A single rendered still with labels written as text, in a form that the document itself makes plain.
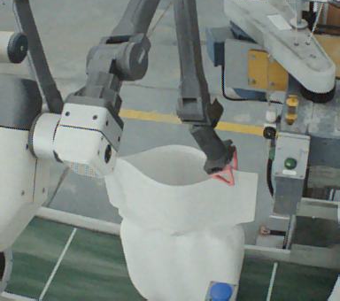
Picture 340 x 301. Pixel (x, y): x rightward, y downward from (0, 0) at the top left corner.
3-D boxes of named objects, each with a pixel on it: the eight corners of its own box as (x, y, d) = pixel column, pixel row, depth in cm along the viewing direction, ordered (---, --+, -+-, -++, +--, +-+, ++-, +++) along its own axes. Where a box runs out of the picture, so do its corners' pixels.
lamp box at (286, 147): (273, 175, 122) (275, 144, 116) (275, 162, 125) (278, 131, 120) (304, 179, 120) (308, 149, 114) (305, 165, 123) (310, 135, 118)
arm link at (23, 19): (-9, -17, 149) (9, -28, 141) (8, -20, 153) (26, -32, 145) (36, 121, 157) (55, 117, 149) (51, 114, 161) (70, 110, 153)
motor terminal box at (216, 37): (212, 75, 163) (210, 42, 155) (205, 57, 170) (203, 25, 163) (240, 72, 163) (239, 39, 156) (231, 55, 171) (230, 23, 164)
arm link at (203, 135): (182, 130, 146) (200, 126, 143) (191, 113, 151) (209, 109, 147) (197, 150, 149) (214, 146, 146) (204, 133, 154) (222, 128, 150)
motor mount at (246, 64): (224, 89, 163) (223, 42, 153) (228, 77, 168) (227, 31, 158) (316, 103, 156) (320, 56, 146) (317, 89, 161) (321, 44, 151)
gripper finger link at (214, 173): (246, 170, 155) (230, 146, 151) (241, 188, 150) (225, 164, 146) (226, 176, 159) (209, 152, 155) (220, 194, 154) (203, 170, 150)
